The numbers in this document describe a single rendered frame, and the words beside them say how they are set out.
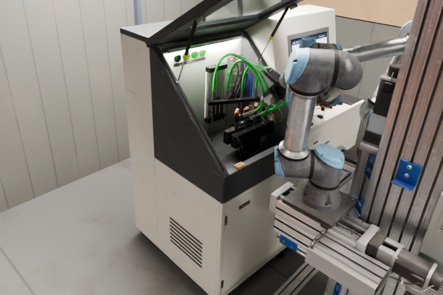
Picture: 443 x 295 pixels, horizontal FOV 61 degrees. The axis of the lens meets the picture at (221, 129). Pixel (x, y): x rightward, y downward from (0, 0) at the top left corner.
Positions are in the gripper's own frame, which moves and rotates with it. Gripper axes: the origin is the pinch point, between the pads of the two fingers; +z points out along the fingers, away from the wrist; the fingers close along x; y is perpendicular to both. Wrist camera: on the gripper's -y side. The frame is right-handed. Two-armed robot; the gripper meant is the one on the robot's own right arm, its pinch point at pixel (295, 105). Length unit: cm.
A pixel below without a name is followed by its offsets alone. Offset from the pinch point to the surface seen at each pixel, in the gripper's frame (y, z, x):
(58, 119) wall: -180, 59, -56
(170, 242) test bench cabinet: -47, 99, -47
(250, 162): -3.7, 26.0, -27.4
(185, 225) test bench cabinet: -32, 75, -47
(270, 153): -3.0, 26.2, -11.9
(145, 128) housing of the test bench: -69, 26, -47
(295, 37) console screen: -36, -21, 45
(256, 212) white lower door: -3, 62, -19
